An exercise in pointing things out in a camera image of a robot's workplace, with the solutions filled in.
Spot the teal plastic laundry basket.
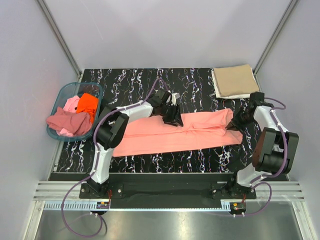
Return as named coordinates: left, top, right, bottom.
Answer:
left=46, top=82, right=103, bottom=142

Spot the salmon pink t shirt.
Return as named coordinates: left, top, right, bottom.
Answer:
left=113, top=108, right=243, bottom=157

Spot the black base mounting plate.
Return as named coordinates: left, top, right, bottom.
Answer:
left=79, top=173, right=257, bottom=212

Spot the folded beige t shirt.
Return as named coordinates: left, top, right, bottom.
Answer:
left=212, top=63, right=259, bottom=97

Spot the left aluminium corner post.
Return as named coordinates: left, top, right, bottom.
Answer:
left=35, top=0, right=82, bottom=80

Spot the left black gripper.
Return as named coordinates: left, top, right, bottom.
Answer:
left=159, top=103, right=183, bottom=127

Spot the orange t shirt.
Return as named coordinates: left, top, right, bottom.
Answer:
left=76, top=93, right=99, bottom=124

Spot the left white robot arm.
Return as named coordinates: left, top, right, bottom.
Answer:
left=86, top=89, right=183, bottom=198

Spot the aluminium frame rail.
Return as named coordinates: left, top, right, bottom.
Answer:
left=32, top=181, right=88, bottom=200

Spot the aluminium corner post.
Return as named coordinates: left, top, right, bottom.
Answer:
left=35, top=0, right=82, bottom=80
left=253, top=0, right=300, bottom=77

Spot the dusty rose t shirt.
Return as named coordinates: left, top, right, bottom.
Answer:
left=46, top=107, right=92, bottom=137

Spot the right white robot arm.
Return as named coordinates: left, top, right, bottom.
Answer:
left=223, top=92, right=299, bottom=199

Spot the slotted cable duct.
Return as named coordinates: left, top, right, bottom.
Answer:
left=44, top=201, right=97, bottom=211

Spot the light pink t shirt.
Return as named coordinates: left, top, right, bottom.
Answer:
left=57, top=95, right=80, bottom=137

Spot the right aluminium corner post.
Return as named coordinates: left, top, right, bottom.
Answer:
left=253, top=0, right=300, bottom=77

